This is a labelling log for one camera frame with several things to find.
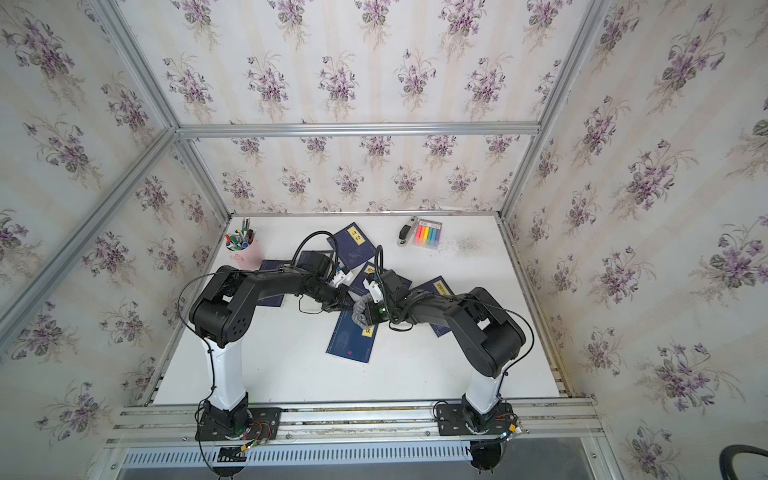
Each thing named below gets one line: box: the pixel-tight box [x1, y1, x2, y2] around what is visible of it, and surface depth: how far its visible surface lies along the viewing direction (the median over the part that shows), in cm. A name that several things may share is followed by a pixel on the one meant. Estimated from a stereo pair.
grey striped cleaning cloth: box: [351, 293, 372, 329], surface depth 90 cm
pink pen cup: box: [225, 217, 266, 271], surface depth 100 cm
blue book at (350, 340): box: [326, 310, 378, 363], surface depth 88 cm
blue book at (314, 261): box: [296, 250, 333, 273], surface depth 86 cm
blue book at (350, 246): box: [326, 222, 376, 272], surface depth 110 cm
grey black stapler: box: [397, 216, 418, 247], surface depth 113 cm
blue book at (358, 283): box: [349, 261, 377, 296], surface depth 103 cm
